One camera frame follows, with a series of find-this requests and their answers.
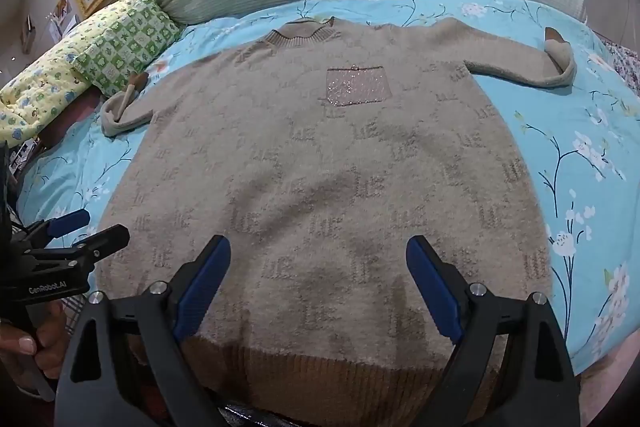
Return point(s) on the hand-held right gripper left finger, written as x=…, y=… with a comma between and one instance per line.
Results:
x=205, y=287

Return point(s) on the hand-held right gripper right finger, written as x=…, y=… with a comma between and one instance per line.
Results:
x=434, y=292

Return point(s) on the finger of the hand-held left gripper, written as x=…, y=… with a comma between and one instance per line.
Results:
x=67, y=223
x=102, y=244

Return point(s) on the beige knitted sweater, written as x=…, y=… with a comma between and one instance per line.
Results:
x=320, y=167

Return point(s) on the person's left hand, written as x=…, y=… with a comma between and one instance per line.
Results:
x=50, y=347

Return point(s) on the yellow patterned pillow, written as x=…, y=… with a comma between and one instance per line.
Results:
x=45, y=72

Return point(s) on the green patterned pillow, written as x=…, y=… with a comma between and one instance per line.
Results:
x=125, y=47

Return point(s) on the blue floral bedsheet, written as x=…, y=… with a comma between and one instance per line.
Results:
x=575, y=167

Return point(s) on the floral patterned cloth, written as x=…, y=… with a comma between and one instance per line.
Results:
x=625, y=62

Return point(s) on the small wall picture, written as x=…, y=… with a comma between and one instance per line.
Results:
x=62, y=9

